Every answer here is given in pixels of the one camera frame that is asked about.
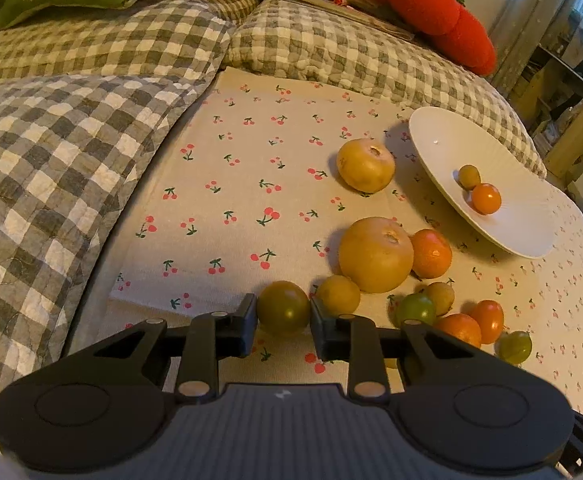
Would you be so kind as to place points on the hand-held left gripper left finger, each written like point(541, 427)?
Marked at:
point(246, 327)

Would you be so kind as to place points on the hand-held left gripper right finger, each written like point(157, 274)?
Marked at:
point(319, 332)

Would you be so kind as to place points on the olive green tomato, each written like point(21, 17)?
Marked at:
point(283, 308)

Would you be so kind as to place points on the small yellow-brown fruit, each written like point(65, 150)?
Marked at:
point(340, 293)
point(443, 296)

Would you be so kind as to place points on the large yellow pear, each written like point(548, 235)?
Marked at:
point(375, 255)

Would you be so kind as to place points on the bright green tomato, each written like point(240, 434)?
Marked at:
point(415, 310)

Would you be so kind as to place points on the orange tomato front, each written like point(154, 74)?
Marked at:
point(459, 331)

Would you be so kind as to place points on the orange-red tomato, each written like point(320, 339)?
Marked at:
point(489, 320)

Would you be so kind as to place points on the small yellow pear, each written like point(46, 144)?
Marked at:
point(365, 166)

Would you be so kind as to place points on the yellow-green tomato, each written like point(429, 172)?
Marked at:
point(515, 347)

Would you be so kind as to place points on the white ribbed plate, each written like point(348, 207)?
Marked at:
point(441, 135)

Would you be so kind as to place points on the orange tangerine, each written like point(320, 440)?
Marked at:
point(431, 254)

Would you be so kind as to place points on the cherry print cloth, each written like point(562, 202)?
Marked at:
point(251, 160)

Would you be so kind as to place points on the tiny orange fruit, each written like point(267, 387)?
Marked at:
point(486, 199)

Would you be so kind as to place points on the tiny yellow-green fruit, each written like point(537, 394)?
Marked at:
point(469, 176)

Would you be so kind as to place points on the grey checked quilt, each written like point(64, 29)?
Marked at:
point(46, 160)

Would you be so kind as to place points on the wooden shelf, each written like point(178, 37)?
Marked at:
point(581, 120)

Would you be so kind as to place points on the red plush cushion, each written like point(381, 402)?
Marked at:
point(431, 10)

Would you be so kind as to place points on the beige curtain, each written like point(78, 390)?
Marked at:
point(531, 20)

